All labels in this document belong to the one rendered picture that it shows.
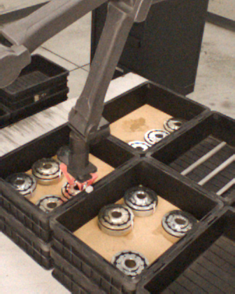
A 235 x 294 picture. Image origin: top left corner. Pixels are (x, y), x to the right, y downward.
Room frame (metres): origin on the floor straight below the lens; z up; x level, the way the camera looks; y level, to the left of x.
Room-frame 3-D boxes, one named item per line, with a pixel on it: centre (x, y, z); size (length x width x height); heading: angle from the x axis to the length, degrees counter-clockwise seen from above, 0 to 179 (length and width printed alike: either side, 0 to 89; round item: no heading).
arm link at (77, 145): (1.15, 0.01, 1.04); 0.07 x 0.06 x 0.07; 133
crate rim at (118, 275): (0.99, -0.16, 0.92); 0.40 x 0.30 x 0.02; 136
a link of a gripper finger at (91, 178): (1.14, 0.00, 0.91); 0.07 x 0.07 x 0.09; 39
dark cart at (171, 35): (3.01, -0.40, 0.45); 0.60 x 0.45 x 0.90; 133
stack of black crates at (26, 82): (2.40, 0.32, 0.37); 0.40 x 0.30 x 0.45; 133
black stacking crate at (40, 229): (1.20, 0.06, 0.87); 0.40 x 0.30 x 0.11; 136
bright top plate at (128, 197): (1.12, -0.18, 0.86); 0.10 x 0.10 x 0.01
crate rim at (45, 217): (1.20, 0.06, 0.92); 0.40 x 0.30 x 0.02; 136
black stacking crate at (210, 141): (1.28, -0.43, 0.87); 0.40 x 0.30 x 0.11; 136
